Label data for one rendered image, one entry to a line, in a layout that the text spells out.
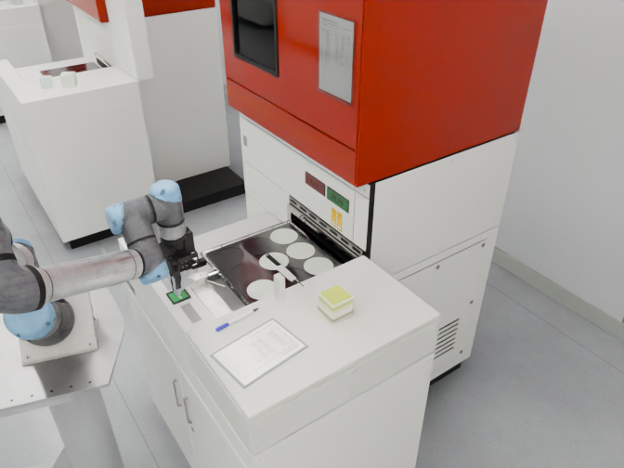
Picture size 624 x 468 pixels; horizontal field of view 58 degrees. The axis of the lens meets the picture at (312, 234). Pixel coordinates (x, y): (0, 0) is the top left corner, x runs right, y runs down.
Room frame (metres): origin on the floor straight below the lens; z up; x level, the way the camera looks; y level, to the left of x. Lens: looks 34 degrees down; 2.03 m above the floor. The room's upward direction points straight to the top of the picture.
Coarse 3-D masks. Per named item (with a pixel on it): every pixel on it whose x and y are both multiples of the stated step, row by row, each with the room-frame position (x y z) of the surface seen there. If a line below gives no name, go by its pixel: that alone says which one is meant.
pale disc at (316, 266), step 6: (312, 258) 1.53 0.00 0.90; (318, 258) 1.53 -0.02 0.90; (324, 258) 1.53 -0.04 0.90; (306, 264) 1.50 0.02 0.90; (312, 264) 1.50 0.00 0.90; (318, 264) 1.50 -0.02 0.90; (324, 264) 1.50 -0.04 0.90; (330, 264) 1.50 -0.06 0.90; (306, 270) 1.47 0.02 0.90; (312, 270) 1.47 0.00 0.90; (318, 270) 1.47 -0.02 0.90; (324, 270) 1.47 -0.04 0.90
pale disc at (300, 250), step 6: (288, 246) 1.61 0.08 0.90; (294, 246) 1.61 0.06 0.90; (300, 246) 1.61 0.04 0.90; (306, 246) 1.61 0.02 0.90; (312, 246) 1.61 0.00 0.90; (288, 252) 1.57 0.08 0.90; (294, 252) 1.57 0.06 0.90; (300, 252) 1.57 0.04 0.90; (306, 252) 1.57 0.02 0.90; (312, 252) 1.57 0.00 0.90; (300, 258) 1.53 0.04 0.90
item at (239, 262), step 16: (288, 224) 1.75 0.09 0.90; (240, 240) 1.64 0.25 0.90; (256, 240) 1.64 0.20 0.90; (272, 240) 1.64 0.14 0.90; (304, 240) 1.64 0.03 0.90; (208, 256) 1.55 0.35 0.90; (224, 256) 1.55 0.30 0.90; (240, 256) 1.55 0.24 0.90; (256, 256) 1.55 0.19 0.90; (288, 256) 1.55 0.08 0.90; (320, 256) 1.55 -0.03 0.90; (224, 272) 1.46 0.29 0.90; (240, 272) 1.46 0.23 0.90; (256, 272) 1.46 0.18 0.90; (272, 272) 1.46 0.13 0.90; (304, 272) 1.46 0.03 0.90; (240, 288) 1.38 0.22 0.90
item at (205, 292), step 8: (192, 272) 1.48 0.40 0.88; (200, 288) 1.40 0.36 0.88; (208, 288) 1.40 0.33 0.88; (200, 296) 1.36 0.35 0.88; (208, 296) 1.36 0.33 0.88; (216, 296) 1.36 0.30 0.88; (208, 304) 1.32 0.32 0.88; (216, 304) 1.32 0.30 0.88; (224, 304) 1.32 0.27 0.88; (216, 312) 1.29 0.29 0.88; (224, 312) 1.29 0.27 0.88
